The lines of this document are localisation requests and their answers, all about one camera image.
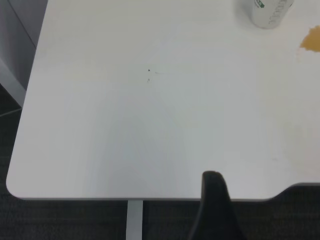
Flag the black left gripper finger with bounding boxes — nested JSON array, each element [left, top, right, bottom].
[[187, 170, 247, 240]]

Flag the white paper coffee cup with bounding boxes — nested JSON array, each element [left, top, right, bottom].
[[236, 0, 295, 30]]

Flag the grey metal table leg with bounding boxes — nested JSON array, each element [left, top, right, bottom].
[[126, 199, 144, 240]]

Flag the brown coffee spill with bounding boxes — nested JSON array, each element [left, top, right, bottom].
[[299, 24, 320, 53]]

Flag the grey metal frame bar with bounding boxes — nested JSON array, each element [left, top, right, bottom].
[[0, 57, 27, 118]]

